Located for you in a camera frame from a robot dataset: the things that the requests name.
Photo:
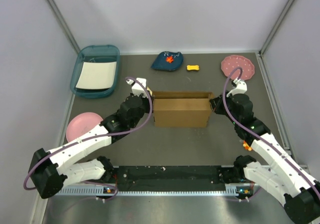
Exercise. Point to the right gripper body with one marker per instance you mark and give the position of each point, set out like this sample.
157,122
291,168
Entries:
219,107

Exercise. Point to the brown cardboard box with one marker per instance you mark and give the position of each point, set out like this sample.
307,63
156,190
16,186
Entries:
182,109

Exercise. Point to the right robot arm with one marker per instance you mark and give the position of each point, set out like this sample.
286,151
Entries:
295,189

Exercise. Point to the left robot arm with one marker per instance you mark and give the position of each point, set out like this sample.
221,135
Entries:
50,171

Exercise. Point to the yellow bone sponge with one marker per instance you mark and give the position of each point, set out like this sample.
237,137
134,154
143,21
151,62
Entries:
192,68

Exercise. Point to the orange yellow flower charm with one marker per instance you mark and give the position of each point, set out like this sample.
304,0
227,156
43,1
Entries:
246,146

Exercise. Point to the dark blue fish dish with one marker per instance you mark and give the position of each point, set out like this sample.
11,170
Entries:
168,61

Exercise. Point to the teal plastic bin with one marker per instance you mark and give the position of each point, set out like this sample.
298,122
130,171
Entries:
95,54

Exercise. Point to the white paper sheet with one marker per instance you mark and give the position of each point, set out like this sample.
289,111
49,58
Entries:
97,76

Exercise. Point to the plain pink plate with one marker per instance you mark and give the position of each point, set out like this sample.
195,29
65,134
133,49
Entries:
82,124

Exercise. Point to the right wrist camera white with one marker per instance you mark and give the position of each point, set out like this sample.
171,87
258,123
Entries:
238,87

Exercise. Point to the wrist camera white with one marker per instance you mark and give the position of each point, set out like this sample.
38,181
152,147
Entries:
238,87
138,86

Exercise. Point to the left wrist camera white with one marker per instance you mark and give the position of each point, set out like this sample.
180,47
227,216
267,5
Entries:
138,86

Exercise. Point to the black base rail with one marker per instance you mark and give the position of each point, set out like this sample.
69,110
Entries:
174,178

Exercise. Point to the aluminium frame profile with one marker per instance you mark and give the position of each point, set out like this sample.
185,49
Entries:
87,188

